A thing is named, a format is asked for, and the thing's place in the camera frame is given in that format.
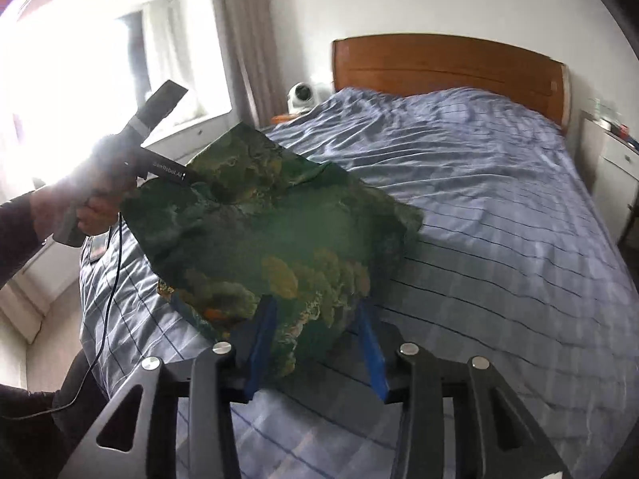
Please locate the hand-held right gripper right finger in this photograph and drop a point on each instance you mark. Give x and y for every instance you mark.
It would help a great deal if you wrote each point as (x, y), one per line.
(372, 354)

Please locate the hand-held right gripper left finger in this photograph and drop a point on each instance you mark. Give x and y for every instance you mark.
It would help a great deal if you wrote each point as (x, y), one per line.
(259, 354)

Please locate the green printed padded jacket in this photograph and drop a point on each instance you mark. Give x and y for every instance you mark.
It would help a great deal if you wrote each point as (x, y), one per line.
(249, 239)

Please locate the person's left forearm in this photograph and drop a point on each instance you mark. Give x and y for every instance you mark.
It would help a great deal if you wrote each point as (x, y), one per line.
(17, 239)

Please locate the person's left hand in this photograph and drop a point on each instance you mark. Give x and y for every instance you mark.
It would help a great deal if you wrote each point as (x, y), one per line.
(102, 209)

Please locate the window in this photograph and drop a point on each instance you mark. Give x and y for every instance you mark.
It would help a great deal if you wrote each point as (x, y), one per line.
(100, 75)

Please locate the beige curtain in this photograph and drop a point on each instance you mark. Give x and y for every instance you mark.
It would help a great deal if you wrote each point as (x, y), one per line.
(247, 45)

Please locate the wooden nightstand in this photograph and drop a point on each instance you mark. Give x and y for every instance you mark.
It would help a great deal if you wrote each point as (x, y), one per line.
(284, 118)

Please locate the bed with blue checked cover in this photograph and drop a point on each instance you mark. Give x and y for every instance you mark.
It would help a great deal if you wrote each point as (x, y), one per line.
(474, 209)

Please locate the small white fan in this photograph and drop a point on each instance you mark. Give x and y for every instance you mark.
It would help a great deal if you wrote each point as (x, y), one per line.
(301, 96)

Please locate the person's dark pants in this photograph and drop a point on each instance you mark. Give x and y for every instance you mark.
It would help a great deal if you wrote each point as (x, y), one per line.
(45, 444)

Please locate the wooden headboard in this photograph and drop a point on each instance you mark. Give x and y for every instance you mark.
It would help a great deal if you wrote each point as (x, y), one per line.
(439, 67)

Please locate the white desk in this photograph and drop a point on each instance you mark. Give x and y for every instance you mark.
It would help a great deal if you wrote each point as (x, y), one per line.
(611, 179)

